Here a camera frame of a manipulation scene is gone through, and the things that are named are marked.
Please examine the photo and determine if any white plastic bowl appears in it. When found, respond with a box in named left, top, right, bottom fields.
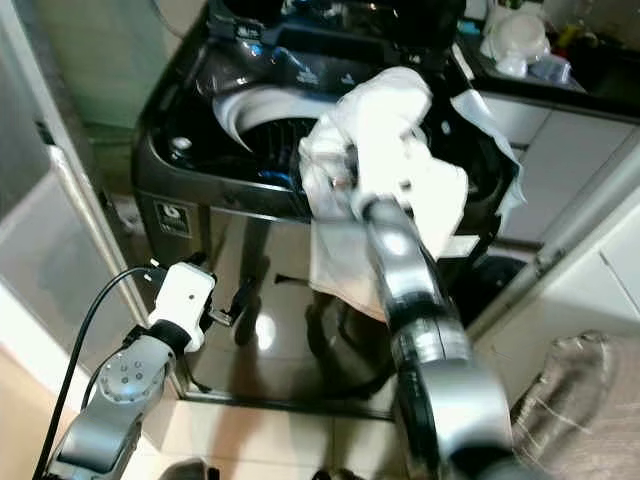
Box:
left=480, top=10, right=551, bottom=76

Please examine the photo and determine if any white framed glass door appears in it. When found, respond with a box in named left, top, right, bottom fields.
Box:
left=0, top=0, right=151, bottom=401

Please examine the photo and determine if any clear plastic container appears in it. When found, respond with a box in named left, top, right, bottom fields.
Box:
left=530, top=52, right=573, bottom=86

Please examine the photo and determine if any black top-load washing machine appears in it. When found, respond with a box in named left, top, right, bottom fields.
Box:
left=130, top=0, right=526, bottom=401

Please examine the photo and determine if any washer label sticker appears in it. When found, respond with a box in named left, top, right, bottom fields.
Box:
left=155, top=200, right=189, bottom=236

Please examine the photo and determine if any white cloth draped on washer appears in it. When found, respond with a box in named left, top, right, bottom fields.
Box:
left=450, top=88, right=529, bottom=231

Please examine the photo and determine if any white kitchen base cabinet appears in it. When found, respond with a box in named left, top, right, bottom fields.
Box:
left=490, top=90, right=640, bottom=246

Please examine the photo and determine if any white garment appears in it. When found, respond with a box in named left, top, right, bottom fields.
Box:
left=295, top=65, right=471, bottom=321

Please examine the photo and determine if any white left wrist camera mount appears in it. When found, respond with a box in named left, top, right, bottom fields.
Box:
left=147, top=262, right=218, bottom=351

